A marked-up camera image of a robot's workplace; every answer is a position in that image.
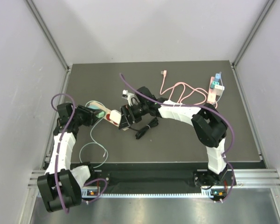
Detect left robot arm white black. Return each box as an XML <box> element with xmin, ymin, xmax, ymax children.
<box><xmin>37</xmin><ymin>103</ymin><xmax>102</xmax><ymax>212</ymax></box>

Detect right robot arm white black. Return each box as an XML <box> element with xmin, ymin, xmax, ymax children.
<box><xmin>117</xmin><ymin>86</ymin><xmax>227</xmax><ymax>185</ymax></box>

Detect teal charger plug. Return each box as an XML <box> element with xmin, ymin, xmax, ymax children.
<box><xmin>87</xmin><ymin>104</ymin><xmax>103</xmax><ymax>113</ymax></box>

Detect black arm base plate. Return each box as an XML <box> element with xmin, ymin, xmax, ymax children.
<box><xmin>85</xmin><ymin>169</ymin><xmax>236</xmax><ymax>187</ymax></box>

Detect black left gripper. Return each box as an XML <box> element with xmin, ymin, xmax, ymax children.
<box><xmin>72</xmin><ymin>104</ymin><xmax>102</xmax><ymax>126</ymax></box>

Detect aluminium frame rail front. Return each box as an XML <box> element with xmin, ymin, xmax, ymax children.
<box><xmin>27</xmin><ymin>168</ymin><xmax>280</xmax><ymax>189</ymax></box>

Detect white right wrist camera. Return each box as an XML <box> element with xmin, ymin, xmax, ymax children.
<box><xmin>122</xmin><ymin>90</ymin><xmax>139</xmax><ymax>106</ymax></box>

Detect aluminium frame post left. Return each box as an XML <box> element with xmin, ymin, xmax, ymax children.
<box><xmin>24</xmin><ymin>0</ymin><xmax>70</xmax><ymax>70</ymax></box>

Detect green charger plug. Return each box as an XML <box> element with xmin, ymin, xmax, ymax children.
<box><xmin>96</xmin><ymin>111</ymin><xmax>105</xmax><ymax>118</ymax></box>

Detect mint green charging cable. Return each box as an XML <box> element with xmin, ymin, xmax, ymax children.
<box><xmin>79</xmin><ymin>101</ymin><xmax>109</xmax><ymax>168</ymax></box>

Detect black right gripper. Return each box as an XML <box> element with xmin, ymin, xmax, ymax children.
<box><xmin>119</xmin><ymin>103</ymin><xmax>148</xmax><ymax>131</ymax></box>

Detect light blue charger plug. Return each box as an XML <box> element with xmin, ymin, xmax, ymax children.
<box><xmin>215</xmin><ymin>73</ymin><xmax>221</xmax><ymax>80</ymax></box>

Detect white square charger plug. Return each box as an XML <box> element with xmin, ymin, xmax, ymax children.
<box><xmin>109</xmin><ymin>110</ymin><xmax>121</xmax><ymax>125</ymax></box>

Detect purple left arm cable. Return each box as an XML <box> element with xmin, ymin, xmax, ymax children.
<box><xmin>51</xmin><ymin>93</ymin><xmax>108</xmax><ymax>214</ymax></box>

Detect white flat charger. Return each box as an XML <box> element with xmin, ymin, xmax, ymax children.
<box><xmin>214</xmin><ymin>85</ymin><xmax>225</xmax><ymax>96</ymax></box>

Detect aluminium frame post right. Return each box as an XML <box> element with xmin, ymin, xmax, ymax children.
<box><xmin>231</xmin><ymin>0</ymin><xmax>276</xmax><ymax>68</ymax></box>

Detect teal dual usb charger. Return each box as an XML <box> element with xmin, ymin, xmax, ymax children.
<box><xmin>212</xmin><ymin>81</ymin><xmax>220</xmax><ymax>85</ymax></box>

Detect pink power strip cord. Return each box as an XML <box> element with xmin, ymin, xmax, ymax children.
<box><xmin>159</xmin><ymin>70</ymin><xmax>212</xmax><ymax>105</ymax></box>

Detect beige power strip red sockets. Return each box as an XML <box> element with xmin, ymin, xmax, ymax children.
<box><xmin>100</xmin><ymin>106</ymin><xmax>121</xmax><ymax>128</ymax></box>

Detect aluminium frame post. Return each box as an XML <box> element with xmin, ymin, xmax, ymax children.
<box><xmin>24</xmin><ymin>0</ymin><xmax>70</xmax><ymax>70</ymax></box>
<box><xmin>231</xmin><ymin>0</ymin><xmax>276</xmax><ymax>68</ymax></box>

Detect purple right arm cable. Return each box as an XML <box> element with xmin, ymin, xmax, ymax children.
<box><xmin>119</xmin><ymin>73</ymin><xmax>236</xmax><ymax>203</ymax></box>

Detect black power strip cord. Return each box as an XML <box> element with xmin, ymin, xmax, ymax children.
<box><xmin>128</xmin><ymin>117</ymin><xmax>160</xmax><ymax>140</ymax></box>

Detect pink power strip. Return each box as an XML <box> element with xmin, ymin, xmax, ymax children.
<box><xmin>207</xmin><ymin>77</ymin><xmax>219</xmax><ymax>104</ymax></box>

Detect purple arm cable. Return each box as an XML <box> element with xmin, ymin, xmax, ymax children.
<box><xmin>51</xmin><ymin>93</ymin><xmax>108</xmax><ymax>214</ymax></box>
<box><xmin>119</xmin><ymin>73</ymin><xmax>236</xmax><ymax>203</ymax></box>

